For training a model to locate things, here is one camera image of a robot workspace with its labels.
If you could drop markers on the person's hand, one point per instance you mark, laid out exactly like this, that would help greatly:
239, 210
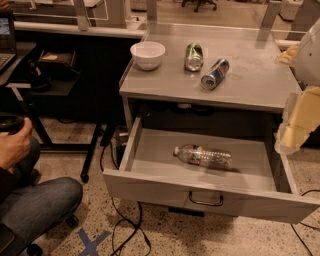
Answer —
14, 148

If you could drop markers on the black laptop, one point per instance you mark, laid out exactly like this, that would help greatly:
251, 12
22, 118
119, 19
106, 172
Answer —
8, 49

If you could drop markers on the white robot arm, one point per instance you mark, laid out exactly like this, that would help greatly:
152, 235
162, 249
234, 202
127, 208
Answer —
305, 58

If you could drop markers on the grey open top drawer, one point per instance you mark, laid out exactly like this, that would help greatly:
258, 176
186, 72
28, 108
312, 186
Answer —
259, 183

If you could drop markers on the green soda can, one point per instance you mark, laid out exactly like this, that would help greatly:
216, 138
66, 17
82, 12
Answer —
193, 57

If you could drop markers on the black office chair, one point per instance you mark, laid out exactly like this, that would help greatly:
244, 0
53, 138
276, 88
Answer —
199, 3

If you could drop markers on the blue energy drink can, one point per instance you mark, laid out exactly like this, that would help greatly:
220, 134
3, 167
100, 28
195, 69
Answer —
215, 75

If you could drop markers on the white ceramic bowl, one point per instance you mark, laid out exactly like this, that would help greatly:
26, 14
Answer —
147, 55

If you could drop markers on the dark box on shelf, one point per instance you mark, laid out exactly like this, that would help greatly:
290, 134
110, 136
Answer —
57, 59

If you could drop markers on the person's jeans leg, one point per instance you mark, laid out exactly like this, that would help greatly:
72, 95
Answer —
31, 210

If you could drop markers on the black drawer handle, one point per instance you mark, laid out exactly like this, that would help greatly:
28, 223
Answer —
205, 200

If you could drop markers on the black handheld controller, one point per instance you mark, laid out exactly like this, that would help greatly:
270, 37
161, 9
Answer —
10, 123

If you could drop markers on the clear plastic water bottle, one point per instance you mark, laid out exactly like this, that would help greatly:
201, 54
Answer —
203, 156

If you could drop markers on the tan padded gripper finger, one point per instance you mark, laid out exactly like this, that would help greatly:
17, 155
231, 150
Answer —
301, 117

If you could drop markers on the dark sleeved forearm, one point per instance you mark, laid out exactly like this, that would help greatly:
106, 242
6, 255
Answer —
8, 183

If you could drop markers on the grey counter cabinet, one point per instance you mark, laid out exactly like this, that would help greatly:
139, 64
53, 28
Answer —
254, 81

